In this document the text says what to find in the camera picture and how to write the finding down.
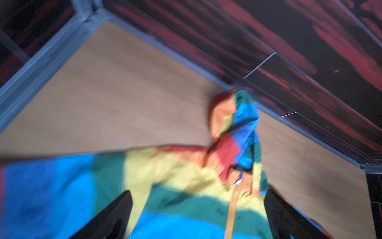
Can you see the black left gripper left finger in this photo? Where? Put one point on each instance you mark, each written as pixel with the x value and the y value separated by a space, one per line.
pixel 111 222

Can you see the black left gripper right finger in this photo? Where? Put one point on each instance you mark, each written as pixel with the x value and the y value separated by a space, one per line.
pixel 288 222

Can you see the rainbow striped zip jacket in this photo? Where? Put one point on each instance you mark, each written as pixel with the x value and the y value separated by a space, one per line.
pixel 178 192

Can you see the aluminium frame rail left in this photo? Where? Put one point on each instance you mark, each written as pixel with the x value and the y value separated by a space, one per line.
pixel 35 43

